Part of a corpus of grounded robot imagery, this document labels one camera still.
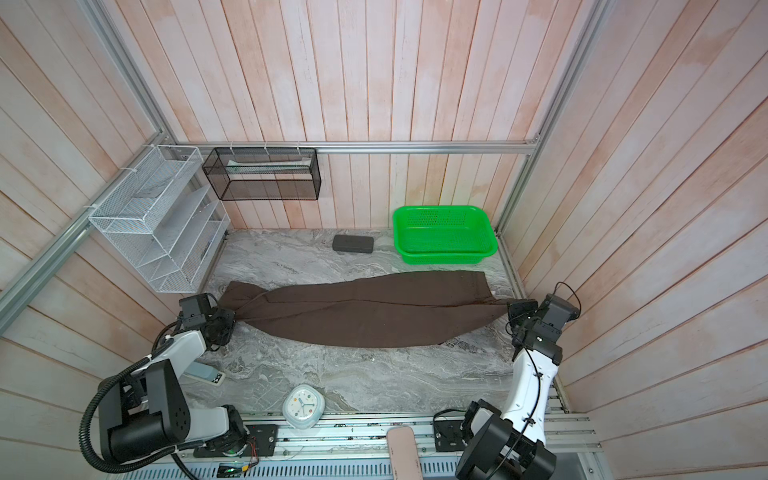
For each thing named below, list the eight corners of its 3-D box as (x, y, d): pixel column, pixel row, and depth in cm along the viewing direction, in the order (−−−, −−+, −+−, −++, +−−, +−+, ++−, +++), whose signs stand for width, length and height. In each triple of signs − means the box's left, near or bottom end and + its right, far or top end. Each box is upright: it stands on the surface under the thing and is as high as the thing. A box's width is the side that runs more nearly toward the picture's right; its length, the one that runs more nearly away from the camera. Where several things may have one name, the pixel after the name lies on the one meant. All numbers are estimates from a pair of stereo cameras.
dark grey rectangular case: (331, 251, 116) (330, 246, 114) (334, 237, 121) (333, 233, 119) (373, 253, 116) (372, 249, 114) (374, 240, 120) (374, 236, 118)
